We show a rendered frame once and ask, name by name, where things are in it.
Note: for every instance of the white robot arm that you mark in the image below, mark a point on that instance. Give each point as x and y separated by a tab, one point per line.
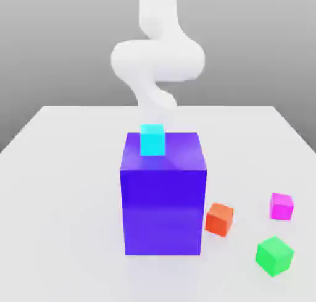
158	60

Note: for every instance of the small cyan cube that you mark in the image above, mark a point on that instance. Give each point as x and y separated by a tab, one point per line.
152	141

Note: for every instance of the small orange cube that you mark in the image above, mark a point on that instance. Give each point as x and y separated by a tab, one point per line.
218	220

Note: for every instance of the small magenta cube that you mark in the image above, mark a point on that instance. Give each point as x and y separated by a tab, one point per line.
281	208

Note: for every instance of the small green cube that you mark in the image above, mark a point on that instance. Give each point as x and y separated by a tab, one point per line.
272	257

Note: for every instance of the large purple box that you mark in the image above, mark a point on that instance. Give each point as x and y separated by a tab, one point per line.
163	208

